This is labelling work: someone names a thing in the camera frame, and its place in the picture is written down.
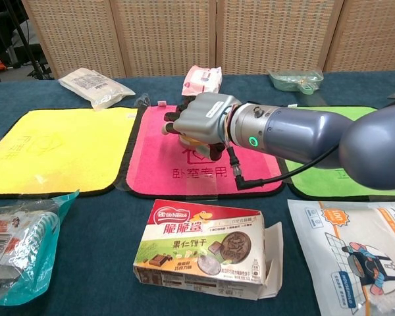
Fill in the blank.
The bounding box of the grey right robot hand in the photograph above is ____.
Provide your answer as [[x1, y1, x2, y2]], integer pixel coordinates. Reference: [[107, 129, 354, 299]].
[[161, 92, 242, 162]]

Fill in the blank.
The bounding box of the pink wet wipes pack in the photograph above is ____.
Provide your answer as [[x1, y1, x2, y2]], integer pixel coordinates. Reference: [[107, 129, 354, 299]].
[[181, 65, 223, 97]]

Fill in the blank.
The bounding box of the white household gloves pouch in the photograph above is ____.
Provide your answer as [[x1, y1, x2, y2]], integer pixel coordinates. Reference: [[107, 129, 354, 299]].
[[287, 198, 395, 316]]

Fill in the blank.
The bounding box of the yellow towel mat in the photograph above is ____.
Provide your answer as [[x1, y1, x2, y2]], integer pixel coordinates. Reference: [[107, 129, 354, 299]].
[[0, 106, 138, 198]]

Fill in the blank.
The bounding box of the pale green plastic tray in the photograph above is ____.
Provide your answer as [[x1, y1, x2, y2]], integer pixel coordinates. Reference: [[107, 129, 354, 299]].
[[267, 68, 325, 95]]

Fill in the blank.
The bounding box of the teal clear plastic snack bag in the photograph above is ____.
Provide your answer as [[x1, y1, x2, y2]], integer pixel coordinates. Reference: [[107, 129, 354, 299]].
[[0, 190, 80, 307]]

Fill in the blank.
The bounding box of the green towel mat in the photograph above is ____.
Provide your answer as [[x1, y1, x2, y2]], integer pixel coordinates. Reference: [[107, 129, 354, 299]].
[[276, 105, 382, 200]]

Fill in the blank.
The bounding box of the small round tin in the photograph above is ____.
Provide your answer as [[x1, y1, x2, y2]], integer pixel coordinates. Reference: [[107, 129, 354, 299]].
[[178, 134, 215, 153]]

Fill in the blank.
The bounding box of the Nestle wafer biscuit carton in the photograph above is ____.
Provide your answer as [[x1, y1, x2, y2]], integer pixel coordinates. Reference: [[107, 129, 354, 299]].
[[132, 198, 284, 301]]

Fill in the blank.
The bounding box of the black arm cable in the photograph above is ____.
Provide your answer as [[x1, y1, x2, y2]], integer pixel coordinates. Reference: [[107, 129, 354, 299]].
[[226, 144, 340, 192]]

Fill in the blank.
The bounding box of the black tripod stand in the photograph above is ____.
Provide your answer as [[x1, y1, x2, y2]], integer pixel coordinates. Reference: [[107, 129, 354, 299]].
[[0, 0, 55, 80]]

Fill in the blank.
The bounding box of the white clear sealed pouch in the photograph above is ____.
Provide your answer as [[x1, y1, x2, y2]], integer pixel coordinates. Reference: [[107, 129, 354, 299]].
[[58, 67, 136, 110]]

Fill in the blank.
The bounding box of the woven folding screen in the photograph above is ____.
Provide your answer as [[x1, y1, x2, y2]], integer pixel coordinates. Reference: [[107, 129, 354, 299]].
[[20, 0, 395, 80]]

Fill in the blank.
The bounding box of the pink towel mat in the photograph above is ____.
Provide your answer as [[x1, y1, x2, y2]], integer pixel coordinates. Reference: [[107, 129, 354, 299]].
[[115, 104, 286, 199]]

